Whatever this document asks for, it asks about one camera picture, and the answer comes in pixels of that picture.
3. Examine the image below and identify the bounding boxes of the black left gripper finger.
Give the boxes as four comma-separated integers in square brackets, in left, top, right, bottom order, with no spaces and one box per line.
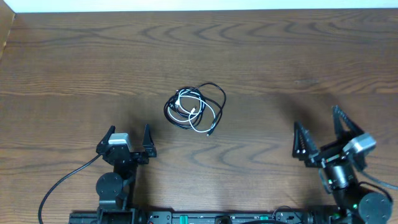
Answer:
[97,126,116,152]
[142,124,155,152]

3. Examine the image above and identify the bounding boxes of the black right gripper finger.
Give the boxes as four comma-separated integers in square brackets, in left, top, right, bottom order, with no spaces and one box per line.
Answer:
[292,122,319,161]
[332,105,364,140]

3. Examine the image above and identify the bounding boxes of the black usb cable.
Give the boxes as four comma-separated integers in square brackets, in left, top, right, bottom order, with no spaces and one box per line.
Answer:
[163,82,227,137]

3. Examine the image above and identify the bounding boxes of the white usb cable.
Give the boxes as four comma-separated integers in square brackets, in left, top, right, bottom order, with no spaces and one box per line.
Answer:
[167,89,216,134]

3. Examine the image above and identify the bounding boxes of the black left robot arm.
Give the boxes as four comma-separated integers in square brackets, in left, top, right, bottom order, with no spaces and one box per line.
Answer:
[96,124,157,224]

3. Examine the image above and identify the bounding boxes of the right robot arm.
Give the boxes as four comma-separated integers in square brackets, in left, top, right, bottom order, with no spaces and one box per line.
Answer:
[292,106,397,223]

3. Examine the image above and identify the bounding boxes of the black left camera cable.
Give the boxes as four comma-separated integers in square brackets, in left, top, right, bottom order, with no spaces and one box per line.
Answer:
[38,153,103,224]

